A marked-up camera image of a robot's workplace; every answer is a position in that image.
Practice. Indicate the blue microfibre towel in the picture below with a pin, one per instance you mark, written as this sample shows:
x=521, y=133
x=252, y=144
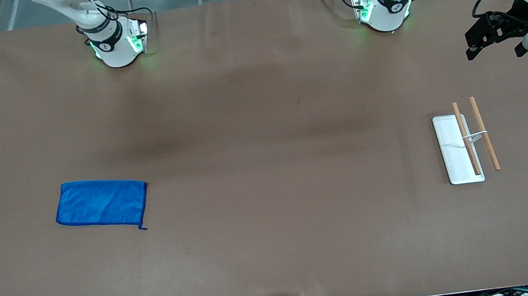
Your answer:
x=99, y=201

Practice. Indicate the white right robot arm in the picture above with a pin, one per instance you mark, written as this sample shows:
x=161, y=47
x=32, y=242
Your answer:
x=113, y=50

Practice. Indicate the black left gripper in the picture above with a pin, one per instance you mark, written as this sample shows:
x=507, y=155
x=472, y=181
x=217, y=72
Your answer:
x=518, y=16

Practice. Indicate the white rack base tray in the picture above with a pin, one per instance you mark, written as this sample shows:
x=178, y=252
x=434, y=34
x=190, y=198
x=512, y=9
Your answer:
x=454, y=155

